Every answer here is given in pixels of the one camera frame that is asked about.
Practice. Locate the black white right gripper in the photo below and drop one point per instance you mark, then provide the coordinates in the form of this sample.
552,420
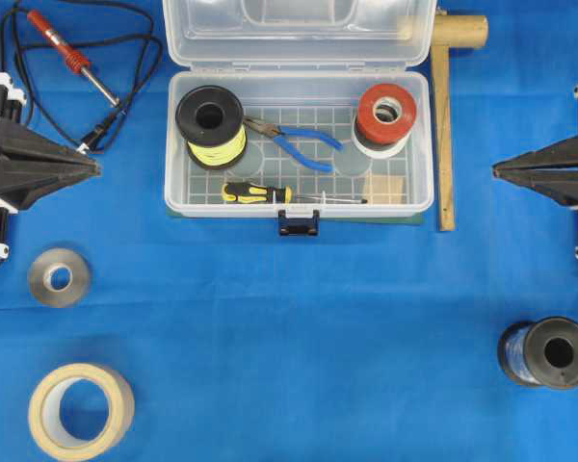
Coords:
560,185

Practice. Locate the clear plastic toolbox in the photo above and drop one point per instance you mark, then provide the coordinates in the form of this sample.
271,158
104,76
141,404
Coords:
299,69

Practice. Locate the red soldering iron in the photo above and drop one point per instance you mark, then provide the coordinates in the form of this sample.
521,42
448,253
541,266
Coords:
75,61

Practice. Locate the grey tape roll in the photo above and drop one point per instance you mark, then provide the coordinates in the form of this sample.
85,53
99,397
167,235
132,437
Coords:
59,278

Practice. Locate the wooden mallet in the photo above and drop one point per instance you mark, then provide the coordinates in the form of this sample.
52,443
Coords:
450,31

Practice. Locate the small wooden block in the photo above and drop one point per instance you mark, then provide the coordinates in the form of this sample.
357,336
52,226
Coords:
385,189

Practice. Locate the white tape roll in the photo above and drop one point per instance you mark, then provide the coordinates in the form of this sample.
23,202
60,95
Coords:
378,151

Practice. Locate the blue table cloth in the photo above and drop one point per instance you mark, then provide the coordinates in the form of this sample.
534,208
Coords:
365,343

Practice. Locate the red tape roll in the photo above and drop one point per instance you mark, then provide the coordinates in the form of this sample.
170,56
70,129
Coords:
385,114

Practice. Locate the yellow black screwdriver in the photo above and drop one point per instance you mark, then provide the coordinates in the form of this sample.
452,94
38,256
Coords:
249,193

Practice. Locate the beige masking tape roll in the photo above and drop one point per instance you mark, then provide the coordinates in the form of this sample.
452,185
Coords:
80,411

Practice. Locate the blue wire spool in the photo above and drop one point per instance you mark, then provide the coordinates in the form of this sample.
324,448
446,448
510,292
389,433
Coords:
541,353

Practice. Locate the yellow wire spool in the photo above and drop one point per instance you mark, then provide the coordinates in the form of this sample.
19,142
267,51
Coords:
211,121

